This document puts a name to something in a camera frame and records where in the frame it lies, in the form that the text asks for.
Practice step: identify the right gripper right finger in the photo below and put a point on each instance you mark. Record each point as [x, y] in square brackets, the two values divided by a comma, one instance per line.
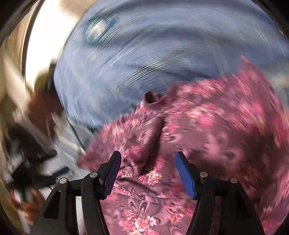
[237, 213]

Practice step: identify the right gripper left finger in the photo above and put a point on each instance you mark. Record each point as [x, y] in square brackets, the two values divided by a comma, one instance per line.
[58, 214]

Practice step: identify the pink floral shirt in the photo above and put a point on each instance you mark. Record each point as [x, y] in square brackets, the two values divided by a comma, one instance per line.
[231, 126]

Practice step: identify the brown wooden headboard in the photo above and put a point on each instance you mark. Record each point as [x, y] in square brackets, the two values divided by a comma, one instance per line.
[42, 105]

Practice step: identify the grey patterned bed sheet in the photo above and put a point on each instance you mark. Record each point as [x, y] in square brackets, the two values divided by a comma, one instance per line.
[69, 140]

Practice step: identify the blue plaid pillow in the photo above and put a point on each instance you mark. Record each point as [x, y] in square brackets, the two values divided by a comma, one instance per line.
[120, 50]

